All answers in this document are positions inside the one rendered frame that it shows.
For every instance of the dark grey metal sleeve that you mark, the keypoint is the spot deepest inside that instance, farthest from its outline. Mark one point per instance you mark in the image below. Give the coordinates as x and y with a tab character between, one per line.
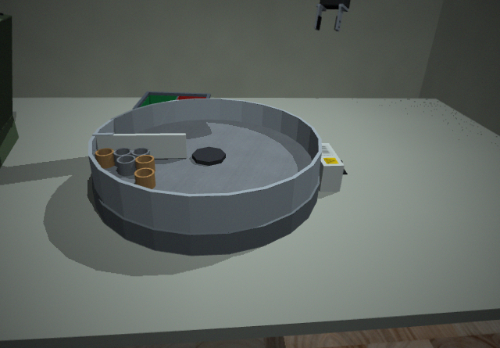
140	151
121	152
126	165

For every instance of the bronze bushing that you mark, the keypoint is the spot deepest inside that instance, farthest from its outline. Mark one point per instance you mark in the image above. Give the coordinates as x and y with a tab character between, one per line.
145	177
105	157
145	161

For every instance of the red and green divided bin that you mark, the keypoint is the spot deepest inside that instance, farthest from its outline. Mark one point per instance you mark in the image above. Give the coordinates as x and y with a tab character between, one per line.
151	97

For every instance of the grey round turntable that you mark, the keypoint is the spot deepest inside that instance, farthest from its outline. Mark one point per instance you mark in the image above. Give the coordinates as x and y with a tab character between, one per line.
238	175

